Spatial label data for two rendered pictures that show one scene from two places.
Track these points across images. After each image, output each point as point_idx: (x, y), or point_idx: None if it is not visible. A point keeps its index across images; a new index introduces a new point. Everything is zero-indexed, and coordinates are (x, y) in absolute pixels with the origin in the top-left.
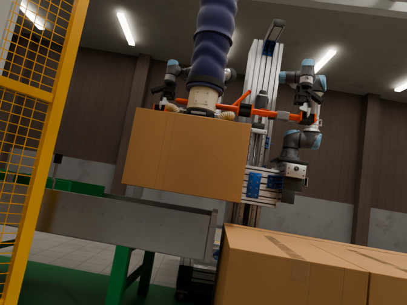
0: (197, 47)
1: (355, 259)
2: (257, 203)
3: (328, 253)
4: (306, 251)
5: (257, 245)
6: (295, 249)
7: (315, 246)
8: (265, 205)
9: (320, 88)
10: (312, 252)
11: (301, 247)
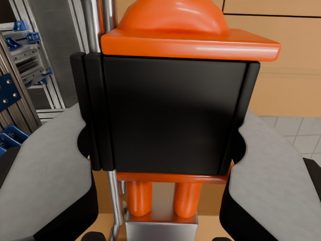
0: None
1: None
2: (15, 69)
3: (309, 21)
4: (315, 52)
5: (316, 97)
6: (306, 60)
7: (261, 17)
8: (7, 50)
9: None
10: (315, 45)
11: (291, 48)
